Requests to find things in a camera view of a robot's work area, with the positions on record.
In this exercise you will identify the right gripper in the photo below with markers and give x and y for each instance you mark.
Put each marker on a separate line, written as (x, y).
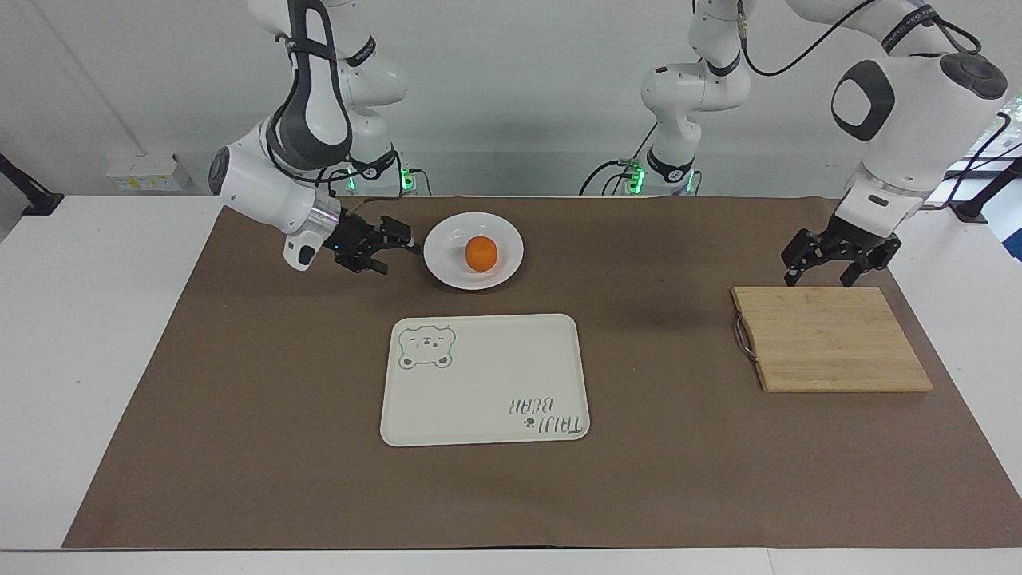
(355, 238)

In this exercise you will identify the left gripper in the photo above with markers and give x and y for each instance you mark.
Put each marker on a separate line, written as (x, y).
(853, 233)

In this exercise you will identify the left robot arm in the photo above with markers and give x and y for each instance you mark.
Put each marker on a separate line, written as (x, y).
(910, 104)

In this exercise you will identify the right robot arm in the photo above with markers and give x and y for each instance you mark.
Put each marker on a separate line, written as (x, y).
(255, 188)

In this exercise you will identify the white round plate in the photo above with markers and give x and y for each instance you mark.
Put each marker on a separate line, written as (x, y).
(447, 255)

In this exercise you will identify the wooden cutting board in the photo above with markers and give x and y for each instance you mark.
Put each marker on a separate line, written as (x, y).
(830, 339)

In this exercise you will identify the orange fruit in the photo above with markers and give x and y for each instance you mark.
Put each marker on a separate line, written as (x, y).
(481, 254)

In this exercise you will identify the black stand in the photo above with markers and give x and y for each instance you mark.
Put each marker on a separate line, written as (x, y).
(986, 196)
(32, 196)

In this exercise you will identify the cream tray with bear print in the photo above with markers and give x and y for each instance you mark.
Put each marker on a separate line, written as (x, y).
(487, 383)

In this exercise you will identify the white wall socket box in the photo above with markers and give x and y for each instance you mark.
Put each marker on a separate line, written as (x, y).
(148, 174)

